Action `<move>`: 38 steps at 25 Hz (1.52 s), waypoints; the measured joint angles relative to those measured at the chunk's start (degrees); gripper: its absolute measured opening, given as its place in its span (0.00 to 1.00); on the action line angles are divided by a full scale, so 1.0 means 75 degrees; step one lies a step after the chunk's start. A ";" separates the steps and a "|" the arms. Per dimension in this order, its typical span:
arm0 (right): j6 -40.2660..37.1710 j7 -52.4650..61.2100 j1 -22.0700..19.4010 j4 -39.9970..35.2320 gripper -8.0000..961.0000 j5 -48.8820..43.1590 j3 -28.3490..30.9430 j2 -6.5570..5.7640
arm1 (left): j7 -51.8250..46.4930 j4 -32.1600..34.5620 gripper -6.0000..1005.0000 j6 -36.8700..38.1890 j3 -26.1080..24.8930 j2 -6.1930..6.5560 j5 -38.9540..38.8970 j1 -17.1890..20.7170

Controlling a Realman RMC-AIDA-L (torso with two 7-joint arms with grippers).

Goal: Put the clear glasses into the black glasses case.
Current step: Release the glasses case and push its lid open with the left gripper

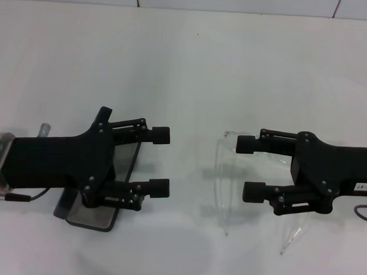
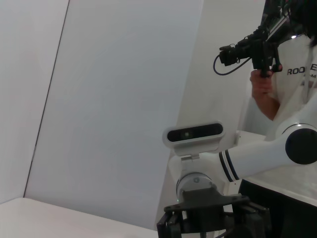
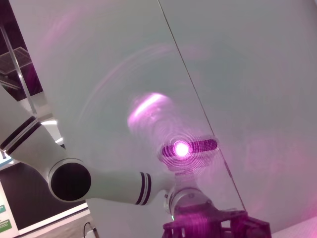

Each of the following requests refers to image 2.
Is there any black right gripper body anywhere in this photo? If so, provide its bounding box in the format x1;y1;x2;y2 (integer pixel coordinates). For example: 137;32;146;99
156;187;271;238

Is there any person's bare forearm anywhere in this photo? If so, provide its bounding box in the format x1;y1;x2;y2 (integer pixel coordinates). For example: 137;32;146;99
252;91;282;122

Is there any person's hand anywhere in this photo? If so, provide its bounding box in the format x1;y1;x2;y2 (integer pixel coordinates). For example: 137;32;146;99
249;68;273;99

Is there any person in white shirt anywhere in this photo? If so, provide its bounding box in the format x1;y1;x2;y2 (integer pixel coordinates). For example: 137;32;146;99
266;0;317;142

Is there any black handheld control device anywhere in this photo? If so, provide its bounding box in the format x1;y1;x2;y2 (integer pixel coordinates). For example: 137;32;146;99
219;0;298;79

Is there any dark looped device cable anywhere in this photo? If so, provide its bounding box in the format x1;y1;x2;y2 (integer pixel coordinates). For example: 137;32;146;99
213;53;251;76

